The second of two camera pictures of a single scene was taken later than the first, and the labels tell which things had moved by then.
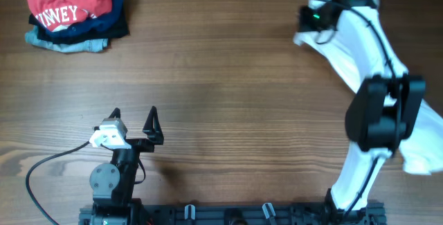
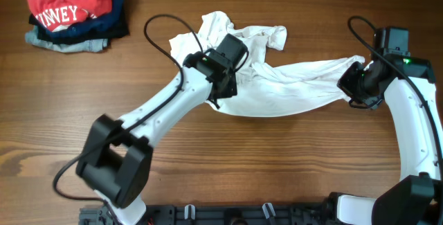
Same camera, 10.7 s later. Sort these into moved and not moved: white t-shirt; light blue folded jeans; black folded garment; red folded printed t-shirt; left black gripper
Moved: white t-shirt; left black gripper
Not moved: red folded printed t-shirt; light blue folded jeans; black folded garment
